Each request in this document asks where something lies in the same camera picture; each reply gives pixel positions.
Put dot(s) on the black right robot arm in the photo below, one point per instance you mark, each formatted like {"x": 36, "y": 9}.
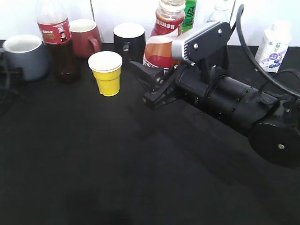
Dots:
{"x": 271, "y": 123}

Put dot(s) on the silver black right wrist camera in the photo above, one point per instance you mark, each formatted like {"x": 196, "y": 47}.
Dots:
{"x": 204, "y": 46}

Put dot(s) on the clear water bottle green label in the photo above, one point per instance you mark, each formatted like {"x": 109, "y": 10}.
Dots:
{"x": 220, "y": 13}

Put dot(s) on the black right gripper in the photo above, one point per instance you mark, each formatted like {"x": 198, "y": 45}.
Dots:
{"x": 180, "y": 82}

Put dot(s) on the green sprite bottle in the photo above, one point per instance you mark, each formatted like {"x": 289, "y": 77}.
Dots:
{"x": 189, "y": 15}

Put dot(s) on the black ceramic mug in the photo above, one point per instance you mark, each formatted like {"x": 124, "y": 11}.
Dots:
{"x": 129, "y": 41}

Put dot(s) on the grey ceramic mug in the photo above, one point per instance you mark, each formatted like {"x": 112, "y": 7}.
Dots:
{"x": 28, "y": 53}

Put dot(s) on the white blueberry milk carton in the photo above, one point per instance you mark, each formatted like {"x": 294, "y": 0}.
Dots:
{"x": 274, "y": 45}

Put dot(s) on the yellow paper cup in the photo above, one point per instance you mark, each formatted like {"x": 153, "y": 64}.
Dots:
{"x": 106, "y": 68}

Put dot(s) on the dark red ceramic mug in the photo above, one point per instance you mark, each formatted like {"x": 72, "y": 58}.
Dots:
{"x": 85, "y": 37}

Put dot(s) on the orange coffee drink bottle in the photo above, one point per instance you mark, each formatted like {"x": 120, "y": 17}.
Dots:
{"x": 170, "y": 15}

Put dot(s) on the cola bottle red label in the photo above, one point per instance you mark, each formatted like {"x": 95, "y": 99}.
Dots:
{"x": 54, "y": 26}

